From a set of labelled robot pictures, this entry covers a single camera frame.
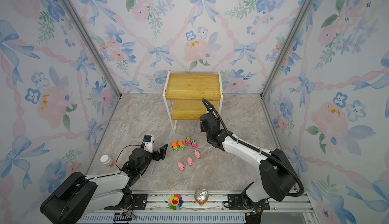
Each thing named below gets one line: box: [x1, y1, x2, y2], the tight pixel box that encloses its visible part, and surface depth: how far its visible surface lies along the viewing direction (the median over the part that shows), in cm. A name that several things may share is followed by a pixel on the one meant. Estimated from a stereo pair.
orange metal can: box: [194, 187, 210, 207], surface depth 68 cm
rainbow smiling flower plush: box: [167, 193, 184, 211], surface depth 75 cm
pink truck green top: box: [185, 136, 192, 147], surface depth 94 cm
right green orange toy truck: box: [177, 140, 186, 151], surface depth 92 cm
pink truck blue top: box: [190, 138, 199, 150], surface depth 94 cm
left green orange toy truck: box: [171, 141, 179, 152], surface depth 92 cm
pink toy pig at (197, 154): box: [194, 150, 202, 160], surface depth 90 cm
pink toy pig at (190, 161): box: [186, 156, 193, 167], surface depth 87 cm
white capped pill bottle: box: [99, 154, 115, 168], surface depth 82 cm
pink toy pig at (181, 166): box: [177, 161, 185, 171], surface depth 85 cm
